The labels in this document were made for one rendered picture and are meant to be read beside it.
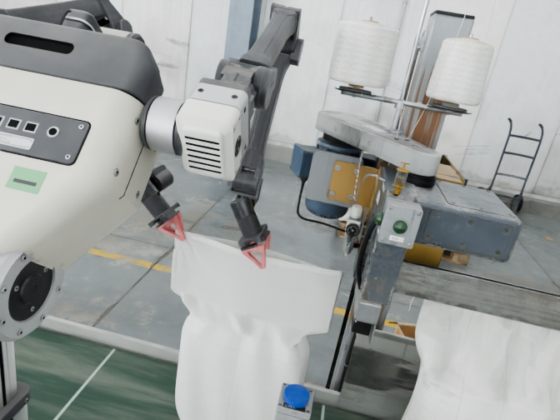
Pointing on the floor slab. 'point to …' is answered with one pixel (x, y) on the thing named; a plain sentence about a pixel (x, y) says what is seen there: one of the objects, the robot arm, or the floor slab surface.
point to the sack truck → (514, 175)
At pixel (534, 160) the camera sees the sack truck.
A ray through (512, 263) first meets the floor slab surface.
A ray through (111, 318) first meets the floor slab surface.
